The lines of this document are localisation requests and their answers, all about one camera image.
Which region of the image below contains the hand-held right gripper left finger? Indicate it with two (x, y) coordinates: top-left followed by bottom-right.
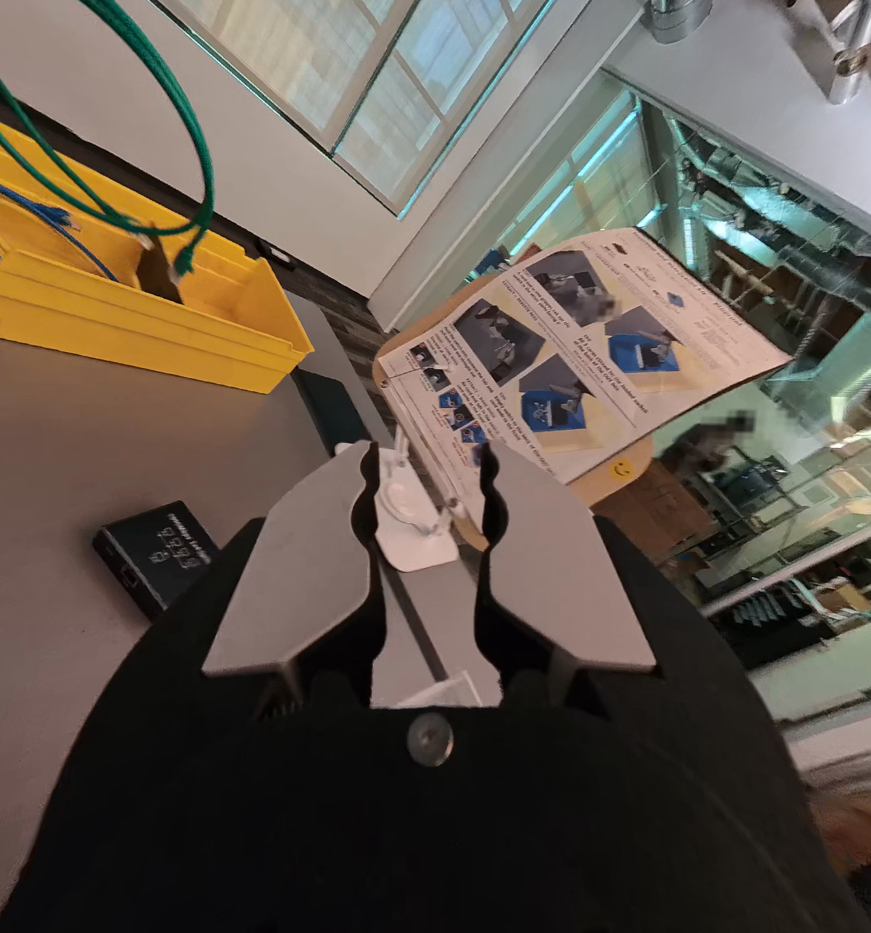
(202, 441), (381, 675)

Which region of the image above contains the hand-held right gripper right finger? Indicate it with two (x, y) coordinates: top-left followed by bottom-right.
(475, 441), (658, 673)

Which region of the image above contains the black network switch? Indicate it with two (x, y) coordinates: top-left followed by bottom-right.
(93, 501), (221, 622)

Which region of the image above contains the yellow plastic bin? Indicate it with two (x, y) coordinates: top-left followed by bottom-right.
(0, 120), (314, 395)

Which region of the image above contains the green ethernet cable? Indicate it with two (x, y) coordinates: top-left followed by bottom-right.
(0, 0), (216, 278)

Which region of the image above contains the white poster stand base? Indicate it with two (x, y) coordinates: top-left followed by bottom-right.
(333, 441), (460, 573)

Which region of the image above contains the clear plastic bin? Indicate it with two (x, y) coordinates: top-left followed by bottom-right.
(406, 667), (503, 709)

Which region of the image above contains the printed instruction poster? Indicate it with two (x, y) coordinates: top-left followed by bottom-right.
(372, 227), (793, 551)

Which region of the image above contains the dark bin divider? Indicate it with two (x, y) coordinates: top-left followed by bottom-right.
(137, 233), (186, 303)

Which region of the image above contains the cluster of silver ducts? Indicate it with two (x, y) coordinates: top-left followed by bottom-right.
(643, 0), (871, 118)

